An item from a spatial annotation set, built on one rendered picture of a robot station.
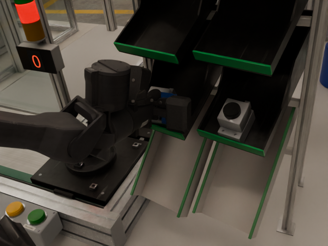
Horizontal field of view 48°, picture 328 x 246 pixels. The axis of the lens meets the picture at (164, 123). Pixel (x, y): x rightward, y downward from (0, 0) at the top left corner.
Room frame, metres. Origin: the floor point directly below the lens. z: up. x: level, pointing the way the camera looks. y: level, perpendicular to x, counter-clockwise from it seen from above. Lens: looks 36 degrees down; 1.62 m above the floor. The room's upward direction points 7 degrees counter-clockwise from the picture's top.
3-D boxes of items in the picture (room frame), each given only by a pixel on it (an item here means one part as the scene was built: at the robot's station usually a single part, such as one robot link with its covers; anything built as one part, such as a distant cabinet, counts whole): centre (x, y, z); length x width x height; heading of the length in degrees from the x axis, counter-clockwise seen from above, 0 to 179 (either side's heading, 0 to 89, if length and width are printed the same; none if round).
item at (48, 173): (0.78, 0.21, 0.96); 0.24 x 0.24 x 0.02; 61
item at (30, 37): (0.97, 0.32, 1.28); 0.05 x 0.05 x 0.05
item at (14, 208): (0.63, 0.39, 0.96); 0.04 x 0.04 x 0.02
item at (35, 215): (0.60, 0.33, 0.96); 0.04 x 0.04 x 0.02
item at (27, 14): (0.97, 0.32, 1.33); 0.05 x 0.05 x 0.05
